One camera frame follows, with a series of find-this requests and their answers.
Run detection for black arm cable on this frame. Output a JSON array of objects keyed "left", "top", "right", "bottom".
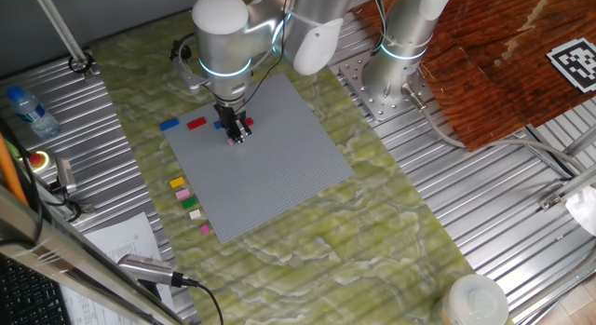
[{"left": 169, "top": 0, "right": 292, "bottom": 115}]

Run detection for aluminium frame profile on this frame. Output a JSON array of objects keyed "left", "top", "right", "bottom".
[{"left": 524, "top": 123, "right": 596, "bottom": 212}]

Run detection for black cable ring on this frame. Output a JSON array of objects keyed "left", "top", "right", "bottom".
[{"left": 68, "top": 52, "right": 97, "bottom": 75}]

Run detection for green marble pattern mat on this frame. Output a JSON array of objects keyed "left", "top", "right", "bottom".
[{"left": 89, "top": 0, "right": 516, "bottom": 325}]

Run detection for aluminium stand pole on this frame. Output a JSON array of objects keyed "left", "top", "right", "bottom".
[{"left": 30, "top": 0, "right": 94, "bottom": 77}]

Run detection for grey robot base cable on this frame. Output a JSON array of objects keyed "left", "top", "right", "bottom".
[{"left": 400, "top": 81, "right": 588, "bottom": 175}]

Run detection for printed paper sheets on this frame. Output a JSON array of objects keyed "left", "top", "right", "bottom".
[{"left": 60, "top": 211, "right": 176, "bottom": 325}]

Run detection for black table cable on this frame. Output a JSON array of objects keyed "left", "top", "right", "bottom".
[{"left": 20, "top": 142, "right": 84, "bottom": 245}]

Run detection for orange pole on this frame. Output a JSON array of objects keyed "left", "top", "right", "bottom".
[{"left": 0, "top": 131, "right": 29, "bottom": 208}]

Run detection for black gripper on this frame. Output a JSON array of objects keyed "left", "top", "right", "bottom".
[{"left": 212, "top": 102, "right": 254, "bottom": 145}]

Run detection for plastic water bottle blue cap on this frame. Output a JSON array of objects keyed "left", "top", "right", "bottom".
[{"left": 6, "top": 85, "right": 61, "bottom": 140}]

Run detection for black white fiducial marker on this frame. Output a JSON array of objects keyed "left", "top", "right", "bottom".
[{"left": 546, "top": 37, "right": 596, "bottom": 94}]

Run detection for grey Lego baseplate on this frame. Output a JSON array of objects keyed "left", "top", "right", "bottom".
[{"left": 161, "top": 72, "right": 356, "bottom": 246}]

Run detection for red emergency stop button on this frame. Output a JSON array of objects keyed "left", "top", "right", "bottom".
[{"left": 18, "top": 150, "right": 51, "bottom": 173}]

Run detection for black camera cable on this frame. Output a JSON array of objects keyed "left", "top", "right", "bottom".
[{"left": 183, "top": 277, "right": 225, "bottom": 325}]

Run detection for white plastic jar lid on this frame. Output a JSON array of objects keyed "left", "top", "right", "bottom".
[{"left": 437, "top": 273, "right": 510, "bottom": 325}]

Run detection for black keyboard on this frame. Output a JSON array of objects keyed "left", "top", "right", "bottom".
[{"left": 0, "top": 254, "right": 71, "bottom": 325}]

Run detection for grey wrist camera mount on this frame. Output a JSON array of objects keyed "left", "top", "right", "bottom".
[{"left": 169, "top": 34, "right": 210, "bottom": 96}]

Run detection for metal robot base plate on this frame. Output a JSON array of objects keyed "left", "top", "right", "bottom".
[{"left": 338, "top": 52, "right": 448, "bottom": 123}]

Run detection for metal frame bar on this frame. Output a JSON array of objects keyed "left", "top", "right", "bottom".
[{"left": 0, "top": 184, "right": 187, "bottom": 325}]

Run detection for silver camera on mount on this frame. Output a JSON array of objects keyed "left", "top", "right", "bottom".
[{"left": 54, "top": 156, "right": 79, "bottom": 196}]

